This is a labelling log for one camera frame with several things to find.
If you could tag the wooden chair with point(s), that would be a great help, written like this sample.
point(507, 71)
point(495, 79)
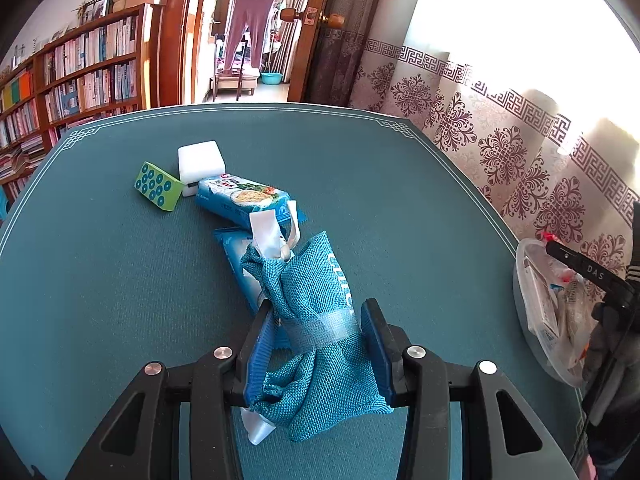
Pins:
point(235, 82)

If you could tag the dark brown curtain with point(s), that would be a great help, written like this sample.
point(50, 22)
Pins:
point(340, 70)

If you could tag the photo frame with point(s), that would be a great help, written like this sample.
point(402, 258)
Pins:
point(97, 10)

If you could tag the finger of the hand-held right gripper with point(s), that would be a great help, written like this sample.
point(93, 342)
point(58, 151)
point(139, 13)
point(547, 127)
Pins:
point(562, 253)

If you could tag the person's right forearm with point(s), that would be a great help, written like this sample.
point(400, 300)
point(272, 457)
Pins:
point(610, 435)

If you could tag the wooden door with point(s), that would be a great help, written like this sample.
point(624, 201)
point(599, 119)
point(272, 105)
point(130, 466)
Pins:
point(310, 60)

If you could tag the woven basket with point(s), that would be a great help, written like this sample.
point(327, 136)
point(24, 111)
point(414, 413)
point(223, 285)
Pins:
point(119, 2)

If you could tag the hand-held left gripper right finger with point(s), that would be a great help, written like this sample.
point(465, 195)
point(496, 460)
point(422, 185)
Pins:
point(375, 350)

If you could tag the rows of books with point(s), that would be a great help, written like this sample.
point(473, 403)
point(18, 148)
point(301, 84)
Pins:
point(90, 50)

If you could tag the cream patterned curtain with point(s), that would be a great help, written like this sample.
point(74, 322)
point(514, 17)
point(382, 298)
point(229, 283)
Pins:
point(500, 150)

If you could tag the blue noodle packet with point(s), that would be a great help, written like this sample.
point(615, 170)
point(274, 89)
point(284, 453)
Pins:
point(235, 260)
point(240, 197)

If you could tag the pile of books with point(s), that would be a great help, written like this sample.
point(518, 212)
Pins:
point(20, 155)

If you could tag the clear plastic container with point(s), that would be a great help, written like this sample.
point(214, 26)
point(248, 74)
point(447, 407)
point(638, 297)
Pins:
point(520, 290)

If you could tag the pink hanging pants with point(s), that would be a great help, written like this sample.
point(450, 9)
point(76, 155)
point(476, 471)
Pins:
point(250, 20)

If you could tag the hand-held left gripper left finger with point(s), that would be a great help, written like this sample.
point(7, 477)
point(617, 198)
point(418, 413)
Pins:
point(257, 360)

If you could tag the white sponge block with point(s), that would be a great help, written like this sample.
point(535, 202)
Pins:
point(200, 160)

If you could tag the blue knitted cloth bundle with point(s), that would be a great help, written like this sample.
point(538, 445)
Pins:
point(320, 385)

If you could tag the wooden bookshelf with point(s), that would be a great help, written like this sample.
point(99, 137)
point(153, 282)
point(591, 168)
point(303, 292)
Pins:
point(145, 60)

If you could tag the wooden door frame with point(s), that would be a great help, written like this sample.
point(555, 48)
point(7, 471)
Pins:
point(175, 35)

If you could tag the green dotted block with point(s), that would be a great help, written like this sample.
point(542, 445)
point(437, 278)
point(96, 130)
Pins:
point(157, 187)

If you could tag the brass door knob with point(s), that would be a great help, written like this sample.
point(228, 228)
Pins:
point(290, 14)

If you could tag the person's right hand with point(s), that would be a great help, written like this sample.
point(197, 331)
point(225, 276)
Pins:
point(602, 345)

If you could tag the blue plastic basin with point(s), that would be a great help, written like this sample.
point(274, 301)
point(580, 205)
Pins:
point(271, 79)

